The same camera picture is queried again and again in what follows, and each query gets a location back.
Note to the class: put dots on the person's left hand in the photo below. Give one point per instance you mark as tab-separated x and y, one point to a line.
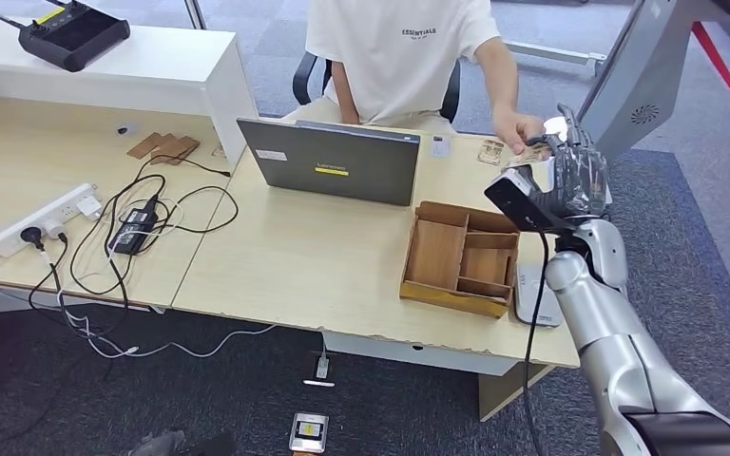
511	129

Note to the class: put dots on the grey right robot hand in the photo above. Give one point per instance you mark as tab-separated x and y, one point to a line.
582	176

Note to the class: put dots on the pale tan ID card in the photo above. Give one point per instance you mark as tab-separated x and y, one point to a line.
532	155

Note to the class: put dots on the wooden compartment tray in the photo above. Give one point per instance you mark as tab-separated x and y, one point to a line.
436	255

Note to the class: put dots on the person's right forearm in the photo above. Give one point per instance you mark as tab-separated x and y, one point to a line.
346	94

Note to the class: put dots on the person's left forearm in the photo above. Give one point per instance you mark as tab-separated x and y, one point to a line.
500	82

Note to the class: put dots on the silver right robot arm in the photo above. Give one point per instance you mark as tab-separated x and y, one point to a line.
617	340

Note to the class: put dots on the brown patterned card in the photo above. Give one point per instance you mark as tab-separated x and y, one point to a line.
491	152

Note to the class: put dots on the white card with dark mark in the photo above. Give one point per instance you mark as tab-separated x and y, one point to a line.
440	146

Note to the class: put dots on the person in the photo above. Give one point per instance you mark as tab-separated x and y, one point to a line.
396	56

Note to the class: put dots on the grey card reader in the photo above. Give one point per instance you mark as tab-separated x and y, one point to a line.
532	302

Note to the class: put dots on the white key card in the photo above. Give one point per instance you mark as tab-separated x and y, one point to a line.
482	296

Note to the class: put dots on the round white stool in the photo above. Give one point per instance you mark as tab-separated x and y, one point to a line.
554	126

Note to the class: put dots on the white metal bar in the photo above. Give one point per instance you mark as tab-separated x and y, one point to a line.
551	53

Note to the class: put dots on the grey kiosk with white base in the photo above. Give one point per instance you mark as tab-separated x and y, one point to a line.
648	56

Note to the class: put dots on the red barrier tape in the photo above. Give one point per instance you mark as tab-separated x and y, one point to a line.
727	78

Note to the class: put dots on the grey laptop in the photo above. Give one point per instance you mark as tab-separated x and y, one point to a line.
332	163

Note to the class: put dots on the black office chair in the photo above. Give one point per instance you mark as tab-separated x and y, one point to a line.
305	75

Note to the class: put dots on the wooden desk leg panel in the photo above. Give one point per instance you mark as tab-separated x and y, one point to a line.
500	393

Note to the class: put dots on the white desk beam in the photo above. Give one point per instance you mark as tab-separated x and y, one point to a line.
415	355

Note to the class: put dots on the small pale tag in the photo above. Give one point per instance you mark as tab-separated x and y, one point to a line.
217	152

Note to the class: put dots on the silver metal pole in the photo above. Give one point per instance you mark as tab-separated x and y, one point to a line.
196	14

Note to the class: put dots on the silver floor socket box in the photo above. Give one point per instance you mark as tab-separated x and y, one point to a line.
308	433

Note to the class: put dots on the black power brick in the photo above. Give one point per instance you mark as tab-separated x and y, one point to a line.
141	217
127	240

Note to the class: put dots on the small grey gadget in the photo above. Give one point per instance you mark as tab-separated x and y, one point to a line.
127	129

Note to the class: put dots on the white desk shelf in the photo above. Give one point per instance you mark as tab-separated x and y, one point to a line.
119	69

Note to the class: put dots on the white charger adapter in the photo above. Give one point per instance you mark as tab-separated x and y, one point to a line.
89	207

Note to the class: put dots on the black remote controller with antennas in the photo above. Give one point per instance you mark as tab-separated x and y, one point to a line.
77	39

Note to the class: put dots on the white power plug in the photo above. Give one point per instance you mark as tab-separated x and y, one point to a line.
54	229

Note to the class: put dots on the black power plug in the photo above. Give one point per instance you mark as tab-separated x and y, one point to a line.
32	237

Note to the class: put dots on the white power strip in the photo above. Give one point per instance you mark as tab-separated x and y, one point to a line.
17	228

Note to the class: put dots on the black and white wrist camera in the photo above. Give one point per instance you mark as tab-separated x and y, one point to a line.
522	201

